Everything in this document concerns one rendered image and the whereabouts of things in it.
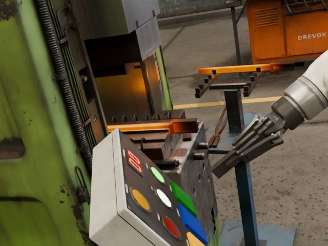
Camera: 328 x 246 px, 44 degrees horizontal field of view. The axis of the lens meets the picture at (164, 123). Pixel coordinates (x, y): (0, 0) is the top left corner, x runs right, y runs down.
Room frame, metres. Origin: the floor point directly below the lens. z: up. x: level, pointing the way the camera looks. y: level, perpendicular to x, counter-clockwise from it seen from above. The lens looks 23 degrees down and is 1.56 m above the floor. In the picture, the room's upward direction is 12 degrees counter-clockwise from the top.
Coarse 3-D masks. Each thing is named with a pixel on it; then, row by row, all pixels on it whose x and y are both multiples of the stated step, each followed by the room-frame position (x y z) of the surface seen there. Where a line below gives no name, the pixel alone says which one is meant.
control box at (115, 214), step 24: (120, 144) 0.79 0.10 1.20; (96, 168) 0.75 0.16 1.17; (120, 168) 0.67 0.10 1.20; (144, 168) 0.78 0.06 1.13; (96, 192) 0.65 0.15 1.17; (120, 192) 0.59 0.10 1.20; (144, 192) 0.66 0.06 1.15; (168, 192) 0.77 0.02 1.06; (96, 216) 0.58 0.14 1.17; (120, 216) 0.54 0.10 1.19; (144, 216) 0.57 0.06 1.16; (168, 216) 0.65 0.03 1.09; (96, 240) 0.53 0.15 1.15; (120, 240) 0.54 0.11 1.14; (144, 240) 0.54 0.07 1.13; (168, 240) 0.56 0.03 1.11
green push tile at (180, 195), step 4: (172, 184) 0.84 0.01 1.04; (176, 184) 0.85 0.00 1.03; (172, 188) 0.82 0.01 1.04; (176, 188) 0.82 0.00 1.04; (180, 188) 0.85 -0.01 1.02; (176, 192) 0.80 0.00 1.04; (180, 192) 0.82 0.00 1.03; (176, 196) 0.78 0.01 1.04; (180, 196) 0.79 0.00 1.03; (184, 196) 0.82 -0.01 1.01; (188, 196) 0.85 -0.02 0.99; (180, 200) 0.78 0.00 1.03; (184, 200) 0.80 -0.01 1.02; (188, 200) 0.82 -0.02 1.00; (184, 204) 0.78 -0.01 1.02; (188, 204) 0.79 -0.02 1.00; (192, 204) 0.82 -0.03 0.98; (188, 208) 0.78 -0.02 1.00; (192, 208) 0.79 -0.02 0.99; (192, 212) 0.78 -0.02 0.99; (196, 212) 0.79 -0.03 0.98; (196, 216) 0.78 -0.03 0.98
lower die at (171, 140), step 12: (168, 120) 1.35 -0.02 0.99; (132, 132) 1.31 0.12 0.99; (144, 132) 1.29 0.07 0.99; (156, 132) 1.27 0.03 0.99; (168, 132) 1.25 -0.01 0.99; (144, 144) 1.22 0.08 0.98; (156, 144) 1.20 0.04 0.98; (168, 144) 1.23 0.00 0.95; (156, 156) 1.17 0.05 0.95; (168, 156) 1.21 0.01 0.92
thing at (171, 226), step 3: (165, 219) 0.62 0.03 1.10; (168, 219) 0.63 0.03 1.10; (165, 222) 0.61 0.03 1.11; (168, 222) 0.61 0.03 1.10; (171, 222) 0.63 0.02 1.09; (168, 225) 0.60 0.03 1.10; (171, 225) 0.61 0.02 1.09; (174, 225) 0.62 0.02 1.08; (168, 228) 0.59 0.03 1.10; (171, 228) 0.60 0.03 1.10; (174, 228) 0.61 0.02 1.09; (171, 231) 0.59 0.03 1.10; (174, 231) 0.60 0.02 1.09; (177, 231) 0.61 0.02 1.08; (174, 234) 0.59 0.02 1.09; (177, 234) 0.60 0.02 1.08
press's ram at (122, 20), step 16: (80, 0) 1.16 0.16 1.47; (96, 0) 1.15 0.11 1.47; (112, 0) 1.13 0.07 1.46; (128, 0) 1.16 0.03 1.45; (144, 0) 1.28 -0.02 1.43; (80, 16) 1.17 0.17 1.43; (96, 16) 1.15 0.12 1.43; (112, 16) 1.13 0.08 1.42; (128, 16) 1.14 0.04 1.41; (144, 16) 1.25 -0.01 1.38; (96, 32) 1.15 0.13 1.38; (112, 32) 1.14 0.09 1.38; (128, 32) 1.12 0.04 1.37
